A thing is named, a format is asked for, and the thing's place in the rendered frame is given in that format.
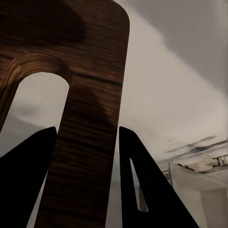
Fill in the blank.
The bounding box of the cutting board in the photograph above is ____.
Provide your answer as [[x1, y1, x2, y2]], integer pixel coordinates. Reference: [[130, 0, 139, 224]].
[[0, 0, 130, 228]]

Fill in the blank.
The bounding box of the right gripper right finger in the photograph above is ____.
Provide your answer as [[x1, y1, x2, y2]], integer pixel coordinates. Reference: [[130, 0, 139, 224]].
[[119, 126, 199, 228]]

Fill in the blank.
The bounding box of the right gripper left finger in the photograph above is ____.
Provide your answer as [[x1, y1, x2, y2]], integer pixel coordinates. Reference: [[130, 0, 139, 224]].
[[0, 126, 57, 228]]

